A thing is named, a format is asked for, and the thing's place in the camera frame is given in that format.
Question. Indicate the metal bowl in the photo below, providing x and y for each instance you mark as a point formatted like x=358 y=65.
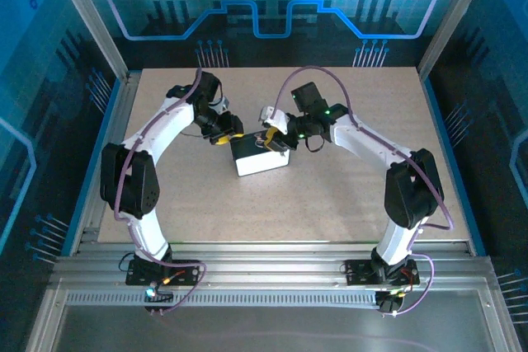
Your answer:
x=260 y=142

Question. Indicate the starry night print tin box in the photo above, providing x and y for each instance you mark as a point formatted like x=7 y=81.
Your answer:
x=260 y=164

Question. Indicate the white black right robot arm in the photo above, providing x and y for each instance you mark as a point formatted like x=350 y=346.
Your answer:
x=363 y=137

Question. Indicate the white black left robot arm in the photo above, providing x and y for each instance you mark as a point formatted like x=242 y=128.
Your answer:
x=165 y=129

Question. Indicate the grey metal panel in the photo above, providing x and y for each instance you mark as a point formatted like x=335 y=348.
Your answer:
x=264 y=327

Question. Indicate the aluminium side rail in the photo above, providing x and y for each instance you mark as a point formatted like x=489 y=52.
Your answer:
x=125 y=100

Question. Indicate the aluminium mounting rail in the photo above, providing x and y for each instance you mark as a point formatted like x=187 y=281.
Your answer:
x=268 y=263

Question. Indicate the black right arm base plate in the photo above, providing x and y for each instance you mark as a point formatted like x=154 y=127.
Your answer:
x=359 y=271

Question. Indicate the aluminium left frame post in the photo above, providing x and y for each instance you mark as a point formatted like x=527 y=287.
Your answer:
x=97 y=26

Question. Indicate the aluminium frame post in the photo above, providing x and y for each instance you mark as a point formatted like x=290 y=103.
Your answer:
x=452 y=18
x=97 y=26

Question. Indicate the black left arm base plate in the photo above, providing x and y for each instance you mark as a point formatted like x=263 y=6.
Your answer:
x=138 y=273

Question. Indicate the aluminium right frame post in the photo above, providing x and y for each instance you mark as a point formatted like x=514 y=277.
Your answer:
x=452 y=18

